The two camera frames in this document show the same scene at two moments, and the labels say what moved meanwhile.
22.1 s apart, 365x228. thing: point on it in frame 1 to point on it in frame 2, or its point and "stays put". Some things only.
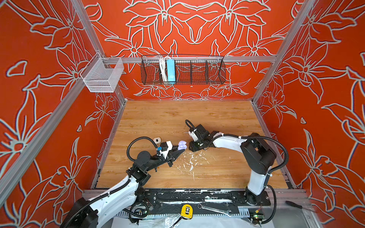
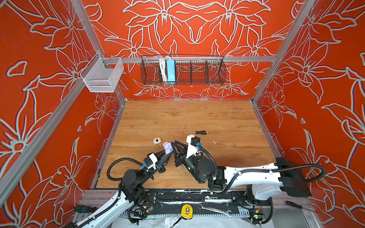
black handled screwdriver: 298,205 stays put
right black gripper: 191,147 to 180,158
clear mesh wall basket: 101,75 stays put
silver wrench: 200,206 stays put
